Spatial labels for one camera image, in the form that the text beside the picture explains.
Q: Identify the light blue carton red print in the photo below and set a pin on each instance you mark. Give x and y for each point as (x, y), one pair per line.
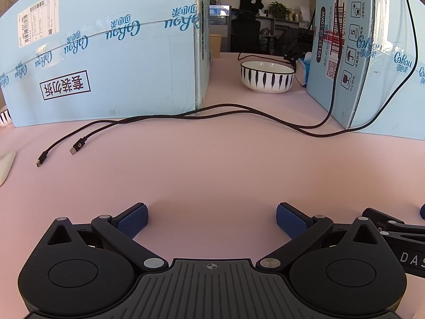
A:
(381, 89)

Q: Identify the blue white tissue pack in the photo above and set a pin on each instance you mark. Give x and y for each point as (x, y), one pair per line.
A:
(302, 73)

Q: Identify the potted green plant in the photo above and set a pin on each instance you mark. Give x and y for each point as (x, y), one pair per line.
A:
(279, 9)

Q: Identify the black office chair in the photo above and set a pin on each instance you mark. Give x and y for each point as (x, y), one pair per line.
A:
(245, 33)

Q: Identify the large light blue carton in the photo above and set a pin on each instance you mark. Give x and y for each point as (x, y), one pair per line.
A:
(116, 73)

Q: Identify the striped white bowl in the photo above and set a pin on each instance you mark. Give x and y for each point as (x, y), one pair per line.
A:
(267, 79)

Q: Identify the striped white dish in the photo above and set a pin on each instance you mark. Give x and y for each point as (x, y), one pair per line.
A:
(5, 118)

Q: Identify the computer monitor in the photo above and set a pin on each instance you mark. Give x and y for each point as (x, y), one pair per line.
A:
(219, 11)

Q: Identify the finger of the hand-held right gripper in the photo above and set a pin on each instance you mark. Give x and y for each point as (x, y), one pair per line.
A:
(381, 216)
(422, 211)

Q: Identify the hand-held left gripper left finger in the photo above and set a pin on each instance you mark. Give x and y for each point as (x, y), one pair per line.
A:
(132, 220)

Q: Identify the beige paper cup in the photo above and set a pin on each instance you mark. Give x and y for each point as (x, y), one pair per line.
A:
(215, 46)

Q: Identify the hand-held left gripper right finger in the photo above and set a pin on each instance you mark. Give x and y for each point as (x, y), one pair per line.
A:
(292, 221)

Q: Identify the smartphone on white stand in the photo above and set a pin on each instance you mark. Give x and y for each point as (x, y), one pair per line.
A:
(6, 167)

